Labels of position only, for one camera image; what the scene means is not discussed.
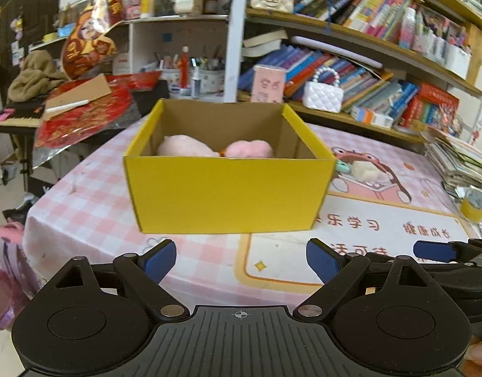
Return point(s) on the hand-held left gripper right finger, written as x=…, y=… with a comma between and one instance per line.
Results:
x=322, y=260

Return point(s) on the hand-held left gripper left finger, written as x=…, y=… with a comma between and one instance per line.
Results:
x=161, y=260

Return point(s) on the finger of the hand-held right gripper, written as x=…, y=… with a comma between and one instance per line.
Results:
x=445, y=271
x=431, y=251

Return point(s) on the yellow cardboard box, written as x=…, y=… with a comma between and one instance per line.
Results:
x=225, y=192

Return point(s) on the pink plush duck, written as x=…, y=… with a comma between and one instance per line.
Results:
x=251, y=149

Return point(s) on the person's right hand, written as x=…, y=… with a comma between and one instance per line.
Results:
x=480, y=359

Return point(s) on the yellow tape roll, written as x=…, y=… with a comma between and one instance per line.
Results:
x=474, y=204

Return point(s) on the pink checked tablecloth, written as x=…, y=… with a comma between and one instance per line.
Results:
x=88, y=204

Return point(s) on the small teal object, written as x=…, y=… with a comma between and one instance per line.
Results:
x=341, y=167

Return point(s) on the cream white block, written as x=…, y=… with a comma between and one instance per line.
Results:
x=362, y=171

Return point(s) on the stack of magazines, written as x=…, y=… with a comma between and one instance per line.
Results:
x=457, y=153

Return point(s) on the pale pink plush pig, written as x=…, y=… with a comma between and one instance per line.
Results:
x=182, y=146

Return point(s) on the red boxed book set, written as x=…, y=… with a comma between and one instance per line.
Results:
x=429, y=108

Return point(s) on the orange white carton box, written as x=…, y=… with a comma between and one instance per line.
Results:
x=372, y=117

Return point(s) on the pink cartoon bag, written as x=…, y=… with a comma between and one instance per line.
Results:
x=11, y=275

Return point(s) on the red gold paper decoration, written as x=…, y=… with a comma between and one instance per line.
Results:
x=80, y=121

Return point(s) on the pink cylinder container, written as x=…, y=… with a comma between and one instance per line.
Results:
x=268, y=84

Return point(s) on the brown cardboard sheet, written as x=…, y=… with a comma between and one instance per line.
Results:
x=80, y=94

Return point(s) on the bunch of pens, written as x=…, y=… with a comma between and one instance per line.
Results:
x=194, y=66

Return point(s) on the row of colourful books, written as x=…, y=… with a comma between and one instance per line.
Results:
x=304, y=63

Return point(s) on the black electronic keyboard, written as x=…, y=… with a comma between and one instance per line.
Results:
x=13, y=116

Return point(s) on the white paper roll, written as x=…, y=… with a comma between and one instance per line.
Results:
x=335, y=51

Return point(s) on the wooden bookshelf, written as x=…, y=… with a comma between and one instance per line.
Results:
x=382, y=43

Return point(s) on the white cabinet shelf unit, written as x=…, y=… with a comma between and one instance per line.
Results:
x=146, y=39

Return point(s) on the brown fleece cloth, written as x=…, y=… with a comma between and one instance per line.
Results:
x=33, y=74

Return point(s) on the red cartoon figure decoration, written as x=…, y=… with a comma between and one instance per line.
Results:
x=88, y=35

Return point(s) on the row of pastel books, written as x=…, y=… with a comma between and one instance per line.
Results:
x=382, y=8

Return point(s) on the white bottle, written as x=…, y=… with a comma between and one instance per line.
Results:
x=148, y=2

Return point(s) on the white shelf post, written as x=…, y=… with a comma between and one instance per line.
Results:
x=235, y=39

